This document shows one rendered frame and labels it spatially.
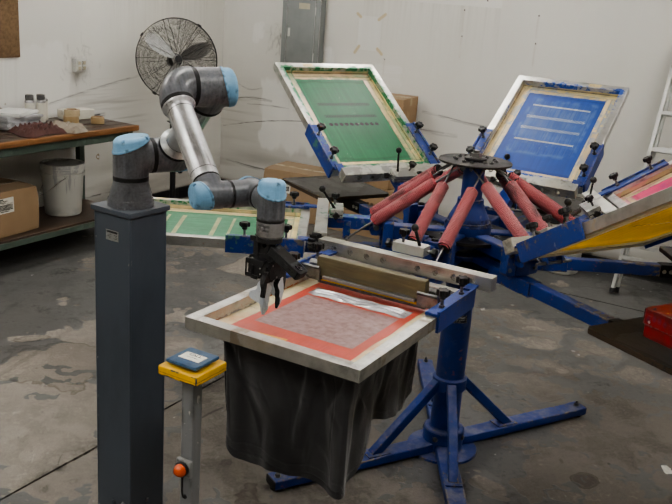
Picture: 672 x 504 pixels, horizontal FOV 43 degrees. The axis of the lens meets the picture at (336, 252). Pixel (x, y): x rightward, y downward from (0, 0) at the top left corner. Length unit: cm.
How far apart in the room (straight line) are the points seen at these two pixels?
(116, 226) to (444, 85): 464
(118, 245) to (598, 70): 460
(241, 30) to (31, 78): 227
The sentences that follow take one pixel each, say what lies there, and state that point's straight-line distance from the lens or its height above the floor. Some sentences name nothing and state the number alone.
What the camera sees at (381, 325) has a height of 96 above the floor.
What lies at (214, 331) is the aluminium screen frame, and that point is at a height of 97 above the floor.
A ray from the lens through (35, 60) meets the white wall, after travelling 667.
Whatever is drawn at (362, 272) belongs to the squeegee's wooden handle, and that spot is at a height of 104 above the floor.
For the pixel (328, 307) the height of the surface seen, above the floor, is 96.
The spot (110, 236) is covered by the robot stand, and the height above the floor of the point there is 110.
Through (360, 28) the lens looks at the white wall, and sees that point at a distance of 747.
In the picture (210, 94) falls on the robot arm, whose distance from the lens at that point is 254.
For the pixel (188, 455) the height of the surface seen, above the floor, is 69.
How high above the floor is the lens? 193
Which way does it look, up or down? 17 degrees down
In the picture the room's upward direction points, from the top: 4 degrees clockwise
